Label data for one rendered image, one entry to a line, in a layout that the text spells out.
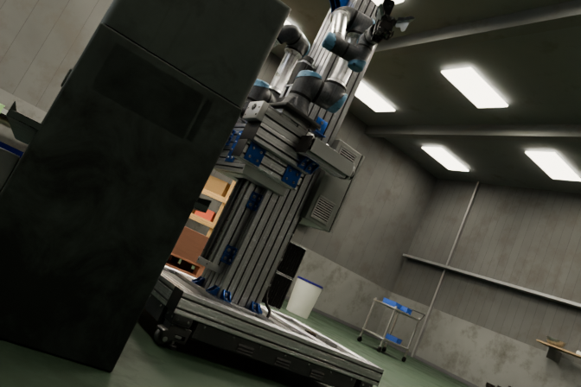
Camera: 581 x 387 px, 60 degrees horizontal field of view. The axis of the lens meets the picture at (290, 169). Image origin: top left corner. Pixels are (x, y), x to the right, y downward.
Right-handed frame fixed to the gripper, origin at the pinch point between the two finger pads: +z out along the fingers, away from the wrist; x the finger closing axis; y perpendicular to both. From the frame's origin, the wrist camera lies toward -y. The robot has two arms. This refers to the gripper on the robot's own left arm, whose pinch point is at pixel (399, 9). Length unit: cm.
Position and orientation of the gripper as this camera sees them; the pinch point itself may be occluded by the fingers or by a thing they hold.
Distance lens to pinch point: 214.6
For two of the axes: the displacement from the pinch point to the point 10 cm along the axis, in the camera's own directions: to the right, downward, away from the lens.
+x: -9.3, -3.2, -2.0
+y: -2.9, 9.4, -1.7
